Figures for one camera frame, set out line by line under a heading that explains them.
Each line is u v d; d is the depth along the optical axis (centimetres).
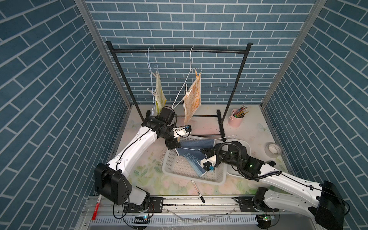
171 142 68
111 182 39
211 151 64
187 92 74
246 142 91
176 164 87
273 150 95
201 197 77
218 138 82
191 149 75
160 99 75
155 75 81
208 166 59
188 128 68
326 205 40
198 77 84
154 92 71
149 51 62
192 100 92
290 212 53
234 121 103
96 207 72
